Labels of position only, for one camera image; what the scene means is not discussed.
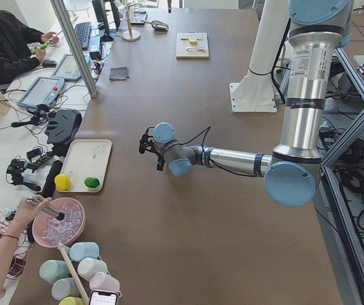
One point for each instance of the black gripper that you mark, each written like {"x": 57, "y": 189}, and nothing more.
{"x": 160, "y": 157}

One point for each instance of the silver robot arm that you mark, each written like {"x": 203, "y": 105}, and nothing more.
{"x": 291, "y": 173}

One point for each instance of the white ceramic spoon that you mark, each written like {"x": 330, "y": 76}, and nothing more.
{"x": 195, "y": 48}

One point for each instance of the pink bowl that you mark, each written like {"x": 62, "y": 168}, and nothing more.
{"x": 48, "y": 231}

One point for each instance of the person hand near pink bowl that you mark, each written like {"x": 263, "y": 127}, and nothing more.
{"x": 26, "y": 213}

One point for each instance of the green lime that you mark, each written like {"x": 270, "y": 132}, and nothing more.
{"x": 91, "y": 182}

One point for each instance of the cream plastic tray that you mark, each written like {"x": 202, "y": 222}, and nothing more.
{"x": 86, "y": 158}

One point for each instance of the yellow lemon on tray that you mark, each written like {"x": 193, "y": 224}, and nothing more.
{"x": 62, "y": 182}

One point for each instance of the grey folded cloth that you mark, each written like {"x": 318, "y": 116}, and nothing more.
{"x": 119, "y": 73}

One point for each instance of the bamboo cutting board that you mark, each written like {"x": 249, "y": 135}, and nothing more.
{"x": 181, "y": 45}

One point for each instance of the light blue cup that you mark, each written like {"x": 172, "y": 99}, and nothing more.
{"x": 84, "y": 249}

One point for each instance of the white cup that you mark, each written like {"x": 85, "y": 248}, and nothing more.
{"x": 88, "y": 267}

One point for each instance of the pink cup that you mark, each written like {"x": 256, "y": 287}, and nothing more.
{"x": 104, "y": 281}

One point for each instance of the yellow plastic knife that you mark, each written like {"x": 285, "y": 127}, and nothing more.
{"x": 187, "y": 38}

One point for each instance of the wooden mug tree stand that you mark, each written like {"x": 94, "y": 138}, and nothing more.
{"x": 130, "y": 35}

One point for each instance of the black metal pestle tool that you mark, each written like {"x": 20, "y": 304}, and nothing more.
{"x": 32, "y": 201}

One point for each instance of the upper teach pendant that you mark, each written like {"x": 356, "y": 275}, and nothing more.
{"x": 67, "y": 69}

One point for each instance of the teach pendant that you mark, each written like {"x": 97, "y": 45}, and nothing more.
{"x": 43, "y": 91}
{"x": 67, "y": 69}

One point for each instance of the lower teach pendant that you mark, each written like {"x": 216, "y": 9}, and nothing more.
{"x": 43, "y": 91}

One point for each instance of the metal scoop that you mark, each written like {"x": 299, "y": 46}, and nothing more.
{"x": 157, "y": 25}

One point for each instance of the smartphone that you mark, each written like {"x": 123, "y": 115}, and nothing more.
{"x": 103, "y": 297}

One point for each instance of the mint green cup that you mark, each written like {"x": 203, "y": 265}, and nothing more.
{"x": 53, "y": 270}

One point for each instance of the black keyboard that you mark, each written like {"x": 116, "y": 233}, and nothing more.
{"x": 82, "y": 31}

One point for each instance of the black monitor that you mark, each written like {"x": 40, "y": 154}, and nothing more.
{"x": 106, "y": 33}

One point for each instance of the seated person in black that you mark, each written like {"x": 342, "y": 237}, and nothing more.
{"x": 15, "y": 55}

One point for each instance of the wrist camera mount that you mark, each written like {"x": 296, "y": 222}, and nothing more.
{"x": 146, "y": 143}

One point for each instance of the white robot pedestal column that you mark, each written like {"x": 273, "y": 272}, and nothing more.
{"x": 255, "y": 93}

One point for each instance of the aluminium frame post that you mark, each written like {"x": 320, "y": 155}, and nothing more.
{"x": 66, "y": 25}

